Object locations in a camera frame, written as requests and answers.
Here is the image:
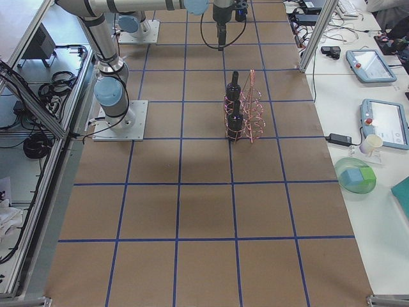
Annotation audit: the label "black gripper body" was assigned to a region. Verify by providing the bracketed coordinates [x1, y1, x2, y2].
[213, 0, 231, 25]

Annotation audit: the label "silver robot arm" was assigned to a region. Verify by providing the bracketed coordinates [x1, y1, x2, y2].
[55, 0, 209, 90]
[114, 11, 150, 40]

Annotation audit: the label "dark wine bottle far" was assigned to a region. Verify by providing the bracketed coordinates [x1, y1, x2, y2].
[224, 70, 242, 113]

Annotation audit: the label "dark wine bottle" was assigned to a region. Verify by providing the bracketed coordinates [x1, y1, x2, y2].
[224, 70, 242, 113]
[228, 100, 243, 141]

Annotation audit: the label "dark wine bottle near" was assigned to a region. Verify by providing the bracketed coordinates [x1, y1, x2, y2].
[228, 100, 243, 141]

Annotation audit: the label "black handheld device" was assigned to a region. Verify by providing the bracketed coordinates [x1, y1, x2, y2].
[320, 46, 341, 59]

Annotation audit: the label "far teach pendant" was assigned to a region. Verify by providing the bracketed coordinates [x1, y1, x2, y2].
[345, 49, 397, 83]

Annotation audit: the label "teach pendant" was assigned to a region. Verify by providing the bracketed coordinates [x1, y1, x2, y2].
[345, 49, 397, 83]
[360, 98, 408, 150]

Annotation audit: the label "black power adapter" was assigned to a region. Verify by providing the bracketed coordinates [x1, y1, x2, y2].
[325, 133, 352, 147]

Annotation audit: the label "black controller box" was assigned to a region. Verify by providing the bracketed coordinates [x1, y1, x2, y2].
[17, 23, 56, 68]

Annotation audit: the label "white paper cup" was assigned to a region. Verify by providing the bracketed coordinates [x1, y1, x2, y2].
[359, 134, 383, 156]

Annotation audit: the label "near teach pendant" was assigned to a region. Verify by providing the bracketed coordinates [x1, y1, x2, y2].
[360, 98, 408, 150]

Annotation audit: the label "blue foam cube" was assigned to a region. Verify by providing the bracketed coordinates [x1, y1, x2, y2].
[339, 168, 363, 193]

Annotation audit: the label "green plastic bowl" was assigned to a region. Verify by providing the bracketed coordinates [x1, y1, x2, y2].
[334, 157, 376, 194]

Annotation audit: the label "green foam cube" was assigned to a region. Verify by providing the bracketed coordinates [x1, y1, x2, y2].
[359, 166, 376, 184]

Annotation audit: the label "teal folder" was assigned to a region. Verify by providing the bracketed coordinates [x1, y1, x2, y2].
[391, 177, 409, 216]

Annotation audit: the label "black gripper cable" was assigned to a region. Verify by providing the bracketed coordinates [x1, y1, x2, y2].
[199, 12, 247, 50]

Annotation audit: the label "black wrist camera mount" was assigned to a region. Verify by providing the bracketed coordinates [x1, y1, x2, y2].
[235, 0, 248, 22]

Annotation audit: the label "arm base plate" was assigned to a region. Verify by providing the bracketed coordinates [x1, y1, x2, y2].
[118, 16, 160, 45]
[92, 100, 148, 141]

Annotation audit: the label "copper wire wine basket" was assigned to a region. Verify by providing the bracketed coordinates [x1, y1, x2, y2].
[224, 69, 266, 143]

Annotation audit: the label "aluminium frame post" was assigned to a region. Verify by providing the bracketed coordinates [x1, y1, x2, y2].
[298, 0, 338, 73]

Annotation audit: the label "coiled black cables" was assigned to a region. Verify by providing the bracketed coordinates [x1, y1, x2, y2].
[38, 70, 75, 106]

